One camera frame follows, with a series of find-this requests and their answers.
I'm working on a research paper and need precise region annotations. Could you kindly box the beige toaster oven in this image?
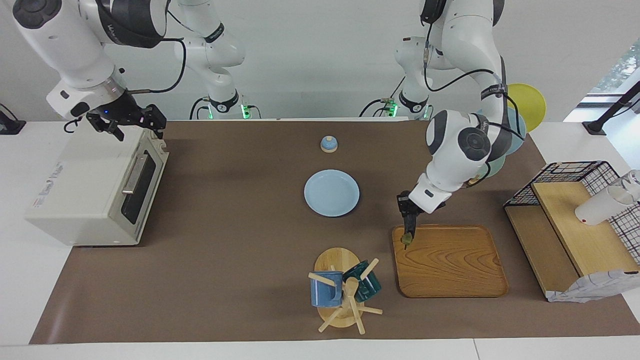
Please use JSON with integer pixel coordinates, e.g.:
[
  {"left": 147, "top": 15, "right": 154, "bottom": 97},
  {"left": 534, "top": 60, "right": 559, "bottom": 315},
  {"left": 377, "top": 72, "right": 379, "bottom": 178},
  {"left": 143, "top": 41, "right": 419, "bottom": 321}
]
[{"left": 24, "top": 122, "right": 170, "bottom": 247}]

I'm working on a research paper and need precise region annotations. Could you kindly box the wooden serving tray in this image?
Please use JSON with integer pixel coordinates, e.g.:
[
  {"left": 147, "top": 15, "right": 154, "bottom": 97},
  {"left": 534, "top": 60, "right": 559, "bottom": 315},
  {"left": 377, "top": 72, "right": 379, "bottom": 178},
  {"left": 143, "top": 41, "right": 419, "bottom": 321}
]
[{"left": 391, "top": 224, "right": 510, "bottom": 299}]

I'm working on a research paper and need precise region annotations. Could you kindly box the dark green mug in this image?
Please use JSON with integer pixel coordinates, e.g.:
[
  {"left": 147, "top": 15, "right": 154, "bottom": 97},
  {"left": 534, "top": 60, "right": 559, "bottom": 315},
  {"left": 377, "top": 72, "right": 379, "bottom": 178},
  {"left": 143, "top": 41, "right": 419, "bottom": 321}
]
[{"left": 342, "top": 260, "right": 382, "bottom": 303}]

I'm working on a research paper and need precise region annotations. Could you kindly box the wooden mug tree stand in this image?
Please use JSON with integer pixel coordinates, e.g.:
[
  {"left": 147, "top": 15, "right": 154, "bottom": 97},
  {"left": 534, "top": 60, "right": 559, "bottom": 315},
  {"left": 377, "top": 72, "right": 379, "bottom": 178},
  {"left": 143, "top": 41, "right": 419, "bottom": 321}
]
[{"left": 307, "top": 247, "right": 384, "bottom": 335}]

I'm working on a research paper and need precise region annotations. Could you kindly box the pale green plate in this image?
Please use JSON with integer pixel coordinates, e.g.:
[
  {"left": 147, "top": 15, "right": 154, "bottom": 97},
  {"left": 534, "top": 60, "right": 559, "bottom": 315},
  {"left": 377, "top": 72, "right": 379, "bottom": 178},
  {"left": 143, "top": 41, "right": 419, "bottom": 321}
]
[{"left": 482, "top": 154, "right": 507, "bottom": 182}]

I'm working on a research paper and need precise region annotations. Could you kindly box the blue mug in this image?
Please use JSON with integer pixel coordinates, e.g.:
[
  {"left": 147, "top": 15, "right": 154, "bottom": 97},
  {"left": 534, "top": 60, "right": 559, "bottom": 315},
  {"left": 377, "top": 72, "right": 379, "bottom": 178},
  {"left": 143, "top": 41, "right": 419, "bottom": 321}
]
[{"left": 310, "top": 271, "right": 345, "bottom": 308}]

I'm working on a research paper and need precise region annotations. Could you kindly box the light blue racked plate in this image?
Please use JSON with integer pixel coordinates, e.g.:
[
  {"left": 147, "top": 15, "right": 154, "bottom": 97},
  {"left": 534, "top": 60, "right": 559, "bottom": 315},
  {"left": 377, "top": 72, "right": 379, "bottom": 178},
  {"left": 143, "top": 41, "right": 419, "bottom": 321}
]
[{"left": 492, "top": 107, "right": 527, "bottom": 157}]

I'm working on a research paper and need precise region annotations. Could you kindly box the brown table mat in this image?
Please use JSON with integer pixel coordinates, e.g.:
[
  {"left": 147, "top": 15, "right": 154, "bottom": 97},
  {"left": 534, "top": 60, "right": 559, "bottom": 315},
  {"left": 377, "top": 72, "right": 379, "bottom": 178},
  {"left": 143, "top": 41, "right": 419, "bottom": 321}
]
[{"left": 29, "top": 119, "right": 640, "bottom": 346}]

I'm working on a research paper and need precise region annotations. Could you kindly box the yellow plate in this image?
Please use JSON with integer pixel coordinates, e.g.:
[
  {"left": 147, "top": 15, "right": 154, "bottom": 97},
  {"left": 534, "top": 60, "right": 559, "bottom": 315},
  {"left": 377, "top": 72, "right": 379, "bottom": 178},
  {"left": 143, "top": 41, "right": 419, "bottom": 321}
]
[{"left": 506, "top": 83, "right": 547, "bottom": 134}]

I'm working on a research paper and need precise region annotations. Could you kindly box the white cup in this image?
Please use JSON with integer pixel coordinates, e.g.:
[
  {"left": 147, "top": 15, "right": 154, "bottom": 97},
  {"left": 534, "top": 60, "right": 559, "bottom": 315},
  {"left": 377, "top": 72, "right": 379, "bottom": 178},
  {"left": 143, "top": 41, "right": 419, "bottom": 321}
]
[{"left": 574, "top": 186, "right": 636, "bottom": 227}]

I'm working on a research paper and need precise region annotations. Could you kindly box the clear glass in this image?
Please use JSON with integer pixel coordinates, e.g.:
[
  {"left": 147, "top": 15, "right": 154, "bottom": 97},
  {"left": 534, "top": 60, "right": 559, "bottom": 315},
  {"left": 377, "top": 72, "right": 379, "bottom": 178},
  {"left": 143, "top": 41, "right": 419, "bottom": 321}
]
[{"left": 620, "top": 169, "right": 640, "bottom": 203}]

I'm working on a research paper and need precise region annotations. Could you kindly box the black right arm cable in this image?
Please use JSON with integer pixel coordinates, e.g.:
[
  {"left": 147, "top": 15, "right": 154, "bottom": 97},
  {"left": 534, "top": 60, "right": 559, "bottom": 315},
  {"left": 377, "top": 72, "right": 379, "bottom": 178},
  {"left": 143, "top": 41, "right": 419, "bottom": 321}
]
[{"left": 125, "top": 10, "right": 188, "bottom": 96}]

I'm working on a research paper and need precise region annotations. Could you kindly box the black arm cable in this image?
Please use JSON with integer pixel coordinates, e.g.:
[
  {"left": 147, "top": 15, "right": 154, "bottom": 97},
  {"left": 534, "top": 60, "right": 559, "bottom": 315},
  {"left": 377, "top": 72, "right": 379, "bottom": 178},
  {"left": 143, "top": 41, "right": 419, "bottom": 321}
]
[
  {"left": 422, "top": 0, "right": 526, "bottom": 190},
  {"left": 125, "top": 10, "right": 188, "bottom": 96}
]

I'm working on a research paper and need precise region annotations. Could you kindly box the black base cable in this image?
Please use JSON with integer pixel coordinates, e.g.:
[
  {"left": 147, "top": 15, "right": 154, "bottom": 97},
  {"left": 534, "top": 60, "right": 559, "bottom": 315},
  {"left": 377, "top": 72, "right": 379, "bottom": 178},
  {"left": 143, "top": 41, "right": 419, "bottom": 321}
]
[{"left": 359, "top": 75, "right": 407, "bottom": 119}]

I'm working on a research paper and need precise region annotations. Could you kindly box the black clamp mount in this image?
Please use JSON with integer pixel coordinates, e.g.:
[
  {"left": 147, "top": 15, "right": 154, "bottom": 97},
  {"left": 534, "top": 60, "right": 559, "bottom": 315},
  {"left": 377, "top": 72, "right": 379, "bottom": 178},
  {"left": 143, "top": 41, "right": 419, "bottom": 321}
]
[{"left": 0, "top": 102, "right": 27, "bottom": 136}]

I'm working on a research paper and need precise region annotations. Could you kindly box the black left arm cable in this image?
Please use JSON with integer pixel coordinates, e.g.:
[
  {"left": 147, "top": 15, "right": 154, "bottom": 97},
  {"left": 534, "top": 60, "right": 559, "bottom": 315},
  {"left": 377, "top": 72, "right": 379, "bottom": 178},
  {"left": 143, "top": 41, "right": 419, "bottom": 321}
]
[{"left": 422, "top": 0, "right": 526, "bottom": 190}]

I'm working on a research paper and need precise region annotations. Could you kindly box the wire and wood shelf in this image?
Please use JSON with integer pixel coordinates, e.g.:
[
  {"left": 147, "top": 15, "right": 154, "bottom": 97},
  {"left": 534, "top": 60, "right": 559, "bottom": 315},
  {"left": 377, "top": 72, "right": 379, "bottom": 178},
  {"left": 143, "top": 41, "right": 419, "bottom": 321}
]
[{"left": 503, "top": 160, "right": 640, "bottom": 304}]

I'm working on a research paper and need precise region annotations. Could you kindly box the black camera stand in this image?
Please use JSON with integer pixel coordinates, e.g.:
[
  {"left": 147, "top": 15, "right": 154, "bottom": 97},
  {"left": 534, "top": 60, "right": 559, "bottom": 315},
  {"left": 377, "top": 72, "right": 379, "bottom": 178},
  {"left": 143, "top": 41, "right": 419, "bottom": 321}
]
[{"left": 582, "top": 80, "right": 640, "bottom": 136}]

